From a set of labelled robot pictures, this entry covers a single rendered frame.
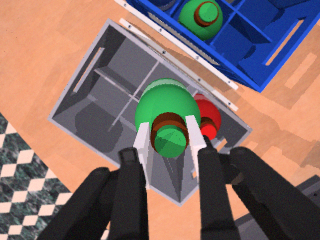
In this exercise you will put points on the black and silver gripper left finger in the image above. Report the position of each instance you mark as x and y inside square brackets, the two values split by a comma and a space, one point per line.
[83, 218]

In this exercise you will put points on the green bottle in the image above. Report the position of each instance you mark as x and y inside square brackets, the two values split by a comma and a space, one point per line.
[164, 104]
[199, 20]

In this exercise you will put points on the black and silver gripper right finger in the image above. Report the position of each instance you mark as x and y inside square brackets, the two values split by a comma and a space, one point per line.
[281, 210]

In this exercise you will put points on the grey divided crate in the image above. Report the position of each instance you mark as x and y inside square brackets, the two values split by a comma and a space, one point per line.
[87, 113]

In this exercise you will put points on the blue plastic bottle crate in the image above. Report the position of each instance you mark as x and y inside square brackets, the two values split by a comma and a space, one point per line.
[241, 43]

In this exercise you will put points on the red bottle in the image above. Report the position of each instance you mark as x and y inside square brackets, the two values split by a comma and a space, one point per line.
[209, 113]

